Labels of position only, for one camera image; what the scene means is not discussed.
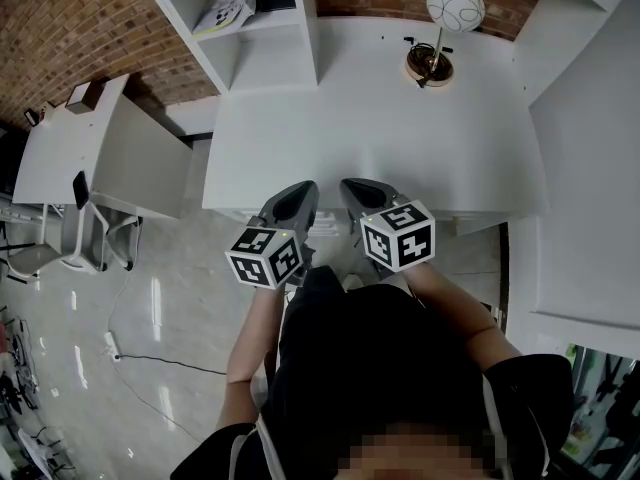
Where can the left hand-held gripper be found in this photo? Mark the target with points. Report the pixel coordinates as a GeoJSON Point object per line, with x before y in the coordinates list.
{"type": "Point", "coordinates": [260, 260]}

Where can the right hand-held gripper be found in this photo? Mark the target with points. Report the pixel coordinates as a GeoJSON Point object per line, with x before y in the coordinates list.
{"type": "Point", "coordinates": [395, 238]}

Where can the white shelf unit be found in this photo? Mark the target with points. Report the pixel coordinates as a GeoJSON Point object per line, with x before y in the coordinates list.
{"type": "Point", "coordinates": [270, 58]}

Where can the yellow and white book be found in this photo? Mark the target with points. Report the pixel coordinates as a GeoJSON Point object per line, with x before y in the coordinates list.
{"type": "Point", "coordinates": [225, 8]}

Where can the person's left forearm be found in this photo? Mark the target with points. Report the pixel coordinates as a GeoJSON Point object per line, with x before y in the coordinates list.
{"type": "Point", "coordinates": [255, 338]}

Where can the person's right forearm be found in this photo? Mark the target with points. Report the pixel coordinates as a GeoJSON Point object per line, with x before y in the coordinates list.
{"type": "Point", "coordinates": [445, 303]}

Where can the white desk with drawers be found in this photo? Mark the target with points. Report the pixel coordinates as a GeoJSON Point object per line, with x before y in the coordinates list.
{"type": "Point", "coordinates": [375, 133]}

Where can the person's right shoe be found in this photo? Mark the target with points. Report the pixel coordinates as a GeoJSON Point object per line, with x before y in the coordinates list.
{"type": "Point", "coordinates": [352, 282]}

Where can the black floor edge strip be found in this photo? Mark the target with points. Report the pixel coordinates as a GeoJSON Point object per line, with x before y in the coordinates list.
{"type": "Point", "coordinates": [503, 268]}

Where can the person's black shirt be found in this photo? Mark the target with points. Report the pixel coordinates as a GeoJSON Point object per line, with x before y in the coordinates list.
{"type": "Point", "coordinates": [375, 358]}

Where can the black phone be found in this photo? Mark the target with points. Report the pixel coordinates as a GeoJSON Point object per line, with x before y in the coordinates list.
{"type": "Point", "coordinates": [81, 190]}

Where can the gold lamp with white shade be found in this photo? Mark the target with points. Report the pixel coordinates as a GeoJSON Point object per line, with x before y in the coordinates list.
{"type": "Point", "coordinates": [455, 3]}

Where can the white power strip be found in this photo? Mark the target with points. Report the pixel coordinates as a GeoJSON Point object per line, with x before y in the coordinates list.
{"type": "Point", "coordinates": [112, 345]}

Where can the brown and white box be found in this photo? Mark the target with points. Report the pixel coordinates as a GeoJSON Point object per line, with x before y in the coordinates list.
{"type": "Point", "coordinates": [80, 99]}

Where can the plain white side table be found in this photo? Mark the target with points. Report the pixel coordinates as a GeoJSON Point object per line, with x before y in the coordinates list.
{"type": "Point", "coordinates": [50, 158]}

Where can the person's face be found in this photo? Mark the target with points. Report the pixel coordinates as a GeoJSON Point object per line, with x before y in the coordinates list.
{"type": "Point", "coordinates": [425, 455]}

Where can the white office chair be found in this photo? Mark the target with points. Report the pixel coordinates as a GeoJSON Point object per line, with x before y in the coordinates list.
{"type": "Point", "coordinates": [35, 260]}

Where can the small black device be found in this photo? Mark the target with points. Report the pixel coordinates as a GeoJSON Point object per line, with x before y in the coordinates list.
{"type": "Point", "coordinates": [31, 117]}

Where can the black framed glass door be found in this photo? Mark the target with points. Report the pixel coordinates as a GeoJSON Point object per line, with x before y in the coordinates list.
{"type": "Point", "coordinates": [600, 418]}

